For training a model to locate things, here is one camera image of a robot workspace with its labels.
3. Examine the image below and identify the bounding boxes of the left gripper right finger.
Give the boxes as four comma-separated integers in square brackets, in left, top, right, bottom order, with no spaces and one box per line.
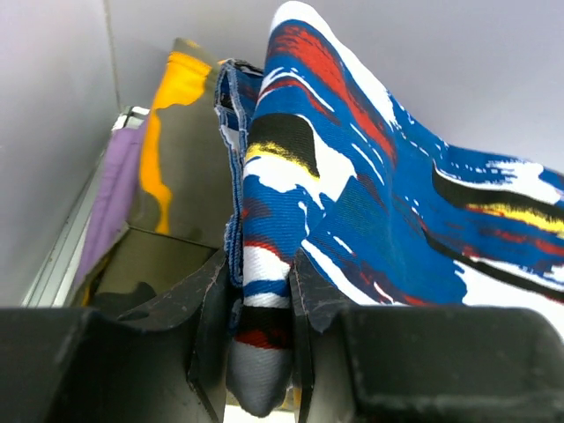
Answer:
[289,253,563,422]

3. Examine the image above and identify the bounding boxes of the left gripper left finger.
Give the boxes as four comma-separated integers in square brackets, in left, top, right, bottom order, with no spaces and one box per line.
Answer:
[1,252,228,422]

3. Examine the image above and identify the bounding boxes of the blue white red patterned trousers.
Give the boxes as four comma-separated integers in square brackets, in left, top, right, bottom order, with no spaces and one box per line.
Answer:
[215,1,563,418]

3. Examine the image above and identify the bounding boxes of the camouflage yellow green trousers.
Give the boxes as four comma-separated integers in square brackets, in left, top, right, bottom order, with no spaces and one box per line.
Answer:
[66,38,233,316]

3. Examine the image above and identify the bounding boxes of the purple folded cloth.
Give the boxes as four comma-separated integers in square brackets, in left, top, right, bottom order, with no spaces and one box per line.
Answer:
[72,124,146,288]

